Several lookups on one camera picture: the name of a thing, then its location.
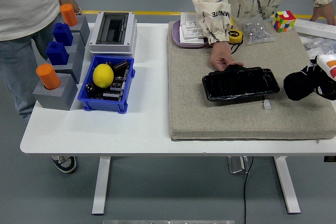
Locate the black rag with bear face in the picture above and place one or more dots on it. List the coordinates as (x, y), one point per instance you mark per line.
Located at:
(296, 85)

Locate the grey-brown mat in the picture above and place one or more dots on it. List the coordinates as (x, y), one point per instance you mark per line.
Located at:
(223, 121)

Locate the metal bracket under table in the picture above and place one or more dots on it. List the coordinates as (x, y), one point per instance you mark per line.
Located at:
(236, 165)

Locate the person's right hand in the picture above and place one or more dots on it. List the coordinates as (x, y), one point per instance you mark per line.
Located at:
(221, 58)

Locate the orange cylinder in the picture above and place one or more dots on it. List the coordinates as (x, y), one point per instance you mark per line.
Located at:
(48, 77)
(69, 15)

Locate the clear plastic parts bags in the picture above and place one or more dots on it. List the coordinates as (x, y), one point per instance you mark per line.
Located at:
(317, 47)

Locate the purple tray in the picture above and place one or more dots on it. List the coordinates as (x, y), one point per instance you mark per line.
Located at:
(176, 36)

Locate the brown cylindrical capacitor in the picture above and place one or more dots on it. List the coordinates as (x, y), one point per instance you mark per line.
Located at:
(121, 65)

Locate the black table control panel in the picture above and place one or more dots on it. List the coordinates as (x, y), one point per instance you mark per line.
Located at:
(330, 159)

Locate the blue bottle-shaped block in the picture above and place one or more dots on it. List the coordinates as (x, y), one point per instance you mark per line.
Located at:
(57, 53)
(63, 33)

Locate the multicolour puzzle cube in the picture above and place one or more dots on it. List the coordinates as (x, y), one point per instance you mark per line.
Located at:
(283, 22)

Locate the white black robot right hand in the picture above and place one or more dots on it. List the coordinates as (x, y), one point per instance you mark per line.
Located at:
(328, 64)

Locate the grey holder block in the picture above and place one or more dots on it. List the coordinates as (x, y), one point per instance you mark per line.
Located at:
(84, 28)
(76, 68)
(55, 99)
(78, 44)

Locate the dark white sneaker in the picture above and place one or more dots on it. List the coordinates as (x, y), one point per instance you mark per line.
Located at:
(65, 165)

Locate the white switch plates stack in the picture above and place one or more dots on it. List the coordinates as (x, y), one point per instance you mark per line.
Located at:
(190, 28)

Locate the yellow lemon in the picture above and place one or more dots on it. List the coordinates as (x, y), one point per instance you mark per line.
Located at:
(103, 75)

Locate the clear bag of screws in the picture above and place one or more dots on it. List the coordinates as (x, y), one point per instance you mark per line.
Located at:
(256, 31)

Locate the black round capacitor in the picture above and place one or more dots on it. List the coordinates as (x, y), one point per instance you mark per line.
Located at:
(90, 88)

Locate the person's right forearm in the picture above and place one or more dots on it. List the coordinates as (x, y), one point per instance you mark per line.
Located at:
(214, 22)

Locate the dark circuit board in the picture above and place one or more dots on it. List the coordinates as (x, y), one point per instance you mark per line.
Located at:
(118, 87)

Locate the black glossy panel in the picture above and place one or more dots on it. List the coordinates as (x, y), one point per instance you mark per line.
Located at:
(239, 85)

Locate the yellow tape measure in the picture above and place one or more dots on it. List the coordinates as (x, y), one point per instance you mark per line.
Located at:
(236, 35)

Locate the white table leg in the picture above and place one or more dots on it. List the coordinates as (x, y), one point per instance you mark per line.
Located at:
(101, 184)
(287, 184)

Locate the white grey electrical enclosure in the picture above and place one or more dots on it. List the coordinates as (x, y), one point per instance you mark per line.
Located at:
(93, 43)

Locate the white power strip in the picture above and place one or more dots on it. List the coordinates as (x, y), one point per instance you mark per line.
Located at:
(315, 28)

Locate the blue plastic bin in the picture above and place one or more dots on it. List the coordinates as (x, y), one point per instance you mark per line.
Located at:
(105, 104)

